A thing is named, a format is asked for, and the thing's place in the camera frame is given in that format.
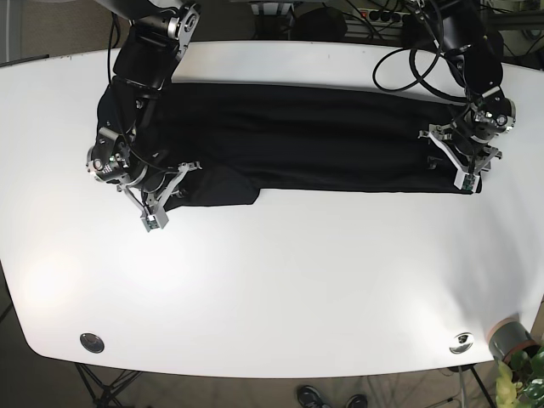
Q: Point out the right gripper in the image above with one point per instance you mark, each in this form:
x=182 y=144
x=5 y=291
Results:
x=111 y=160

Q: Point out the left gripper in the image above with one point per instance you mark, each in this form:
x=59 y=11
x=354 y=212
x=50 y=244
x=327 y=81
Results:
x=465 y=138

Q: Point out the plain black T-shirt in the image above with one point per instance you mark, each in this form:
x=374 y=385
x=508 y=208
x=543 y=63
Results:
x=250 y=138

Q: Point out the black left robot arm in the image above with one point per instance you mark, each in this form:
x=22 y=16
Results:
x=461 y=39

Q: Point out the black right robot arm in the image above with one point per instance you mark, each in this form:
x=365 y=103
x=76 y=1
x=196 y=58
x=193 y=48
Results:
x=159 y=35

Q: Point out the left metal table grommet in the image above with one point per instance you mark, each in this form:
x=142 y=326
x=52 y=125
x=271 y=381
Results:
x=92 y=343

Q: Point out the metal table grommet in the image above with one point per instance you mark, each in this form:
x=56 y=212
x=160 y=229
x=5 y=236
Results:
x=461 y=343
x=92 y=343

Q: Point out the right metal table grommet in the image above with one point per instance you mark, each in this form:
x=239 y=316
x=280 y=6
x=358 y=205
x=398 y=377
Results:
x=461 y=343

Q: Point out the grey plant pot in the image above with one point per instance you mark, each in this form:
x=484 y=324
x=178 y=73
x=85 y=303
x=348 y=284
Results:
x=508 y=337

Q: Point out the green potted plant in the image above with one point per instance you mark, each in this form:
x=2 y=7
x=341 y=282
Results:
x=520 y=382

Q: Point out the person's dark shoes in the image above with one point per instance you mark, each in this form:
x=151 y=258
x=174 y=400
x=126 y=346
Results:
x=308 y=396

